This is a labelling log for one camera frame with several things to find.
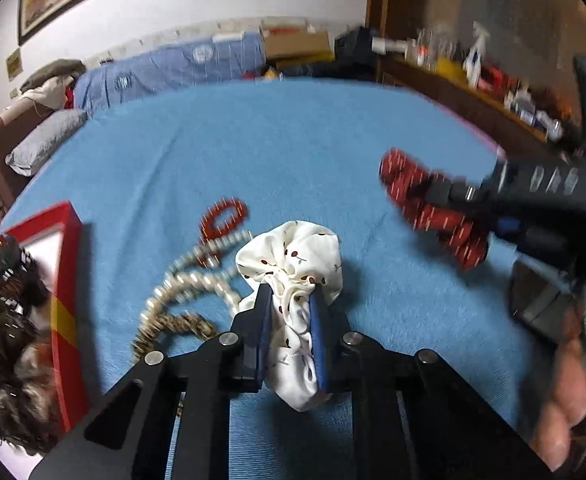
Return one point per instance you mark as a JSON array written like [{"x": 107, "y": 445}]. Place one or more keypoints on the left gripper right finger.
[{"x": 413, "y": 416}]

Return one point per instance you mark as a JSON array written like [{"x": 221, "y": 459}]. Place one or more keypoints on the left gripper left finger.
[{"x": 169, "y": 417}]

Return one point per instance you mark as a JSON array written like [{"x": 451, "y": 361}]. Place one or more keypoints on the dark red dotted scrunchie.
[{"x": 406, "y": 182}]

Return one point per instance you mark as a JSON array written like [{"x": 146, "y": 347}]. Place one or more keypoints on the black grey sheer scrunchie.
[{"x": 29, "y": 414}]

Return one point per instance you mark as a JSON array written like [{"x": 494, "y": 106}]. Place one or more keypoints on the white printed scrunchie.
[{"x": 294, "y": 259}]

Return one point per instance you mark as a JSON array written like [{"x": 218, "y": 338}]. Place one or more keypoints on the black spiky hair claw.
[{"x": 12, "y": 257}]

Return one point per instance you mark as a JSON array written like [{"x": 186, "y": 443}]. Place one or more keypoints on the leopard print scrunchie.
[{"x": 163, "y": 326}]

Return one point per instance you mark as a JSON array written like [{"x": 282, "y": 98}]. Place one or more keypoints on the person's right hand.
[{"x": 565, "y": 406}]

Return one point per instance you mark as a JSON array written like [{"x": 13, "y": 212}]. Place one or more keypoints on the wooden side shelf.
[{"x": 507, "y": 130}]

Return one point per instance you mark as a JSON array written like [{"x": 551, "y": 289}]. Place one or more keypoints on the white spray bottle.
[{"x": 472, "y": 64}]

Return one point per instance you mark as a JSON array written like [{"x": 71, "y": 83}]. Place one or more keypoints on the red tray white inside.
[{"x": 52, "y": 238}]

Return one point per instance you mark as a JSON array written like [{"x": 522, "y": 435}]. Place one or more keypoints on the blue bed blanket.
[{"x": 141, "y": 175}]

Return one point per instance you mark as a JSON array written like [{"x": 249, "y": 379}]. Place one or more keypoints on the black bag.
[{"x": 354, "y": 48}]

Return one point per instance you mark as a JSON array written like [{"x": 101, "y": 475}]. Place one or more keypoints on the grey pillow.
[{"x": 35, "y": 150}]

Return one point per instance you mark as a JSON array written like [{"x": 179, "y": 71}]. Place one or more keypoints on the cardboard box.
[{"x": 283, "y": 44}]

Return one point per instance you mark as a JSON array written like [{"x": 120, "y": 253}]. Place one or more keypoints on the brown armchair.
[{"x": 16, "y": 124}]

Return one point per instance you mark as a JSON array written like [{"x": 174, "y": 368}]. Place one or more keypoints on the blue plaid folded quilt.
[{"x": 169, "y": 68}]

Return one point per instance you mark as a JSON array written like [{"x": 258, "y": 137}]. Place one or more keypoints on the grey clothes pile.
[{"x": 57, "y": 68}]

